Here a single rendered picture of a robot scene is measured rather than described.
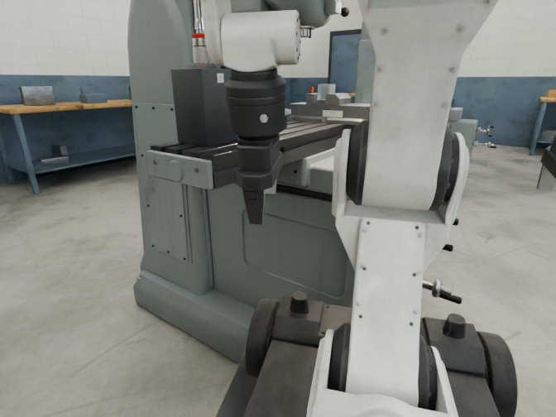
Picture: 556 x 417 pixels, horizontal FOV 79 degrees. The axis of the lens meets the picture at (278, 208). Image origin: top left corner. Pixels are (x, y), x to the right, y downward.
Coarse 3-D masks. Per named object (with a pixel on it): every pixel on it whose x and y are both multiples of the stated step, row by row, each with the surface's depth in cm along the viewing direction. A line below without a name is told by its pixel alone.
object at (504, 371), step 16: (480, 336) 78; (496, 336) 77; (496, 352) 72; (496, 368) 70; (512, 368) 70; (496, 384) 69; (512, 384) 69; (496, 400) 69; (512, 400) 68; (512, 416) 69
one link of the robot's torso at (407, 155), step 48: (384, 0) 42; (432, 0) 41; (480, 0) 39; (384, 48) 43; (432, 48) 42; (384, 96) 46; (432, 96) 45; (384, 144) 49; (432, 144) 48; (384, 192) 52; (432, 192) 50
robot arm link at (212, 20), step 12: (204, 0) 42; (216, 0) 42; (228, 0) 46; (204, 12) 42; (216, 12) 42; (228, 12) 46; (204, 24) 43; (216, 24) 43; (216, 36) 43; (216, 48) 44; (216, 60) 46
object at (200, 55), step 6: (192, 42) 85; (198, 42) 84; (204, 42) 84; (198, 48) 84; (204, 48) 84; (198, 54) 85; (204, 54) 85; (198, 60) 85; (204, 60) 85; (210, 60) 86
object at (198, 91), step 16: (192, 64) 84; (208, 64) 84; (176, 80) 87; (192, 80) 83; (208, 80) 83; (224, 80) 86; (176, 96) 88; (192, 96) 85; (208, 96) 84; (224, 96) 88; (176, 112) 90; (192, 112) 86; (208, 112) 85; (224, 112) 89; (192, 128) 88; (208, 128) 86; (224, 128) 90; (208, 144) 87
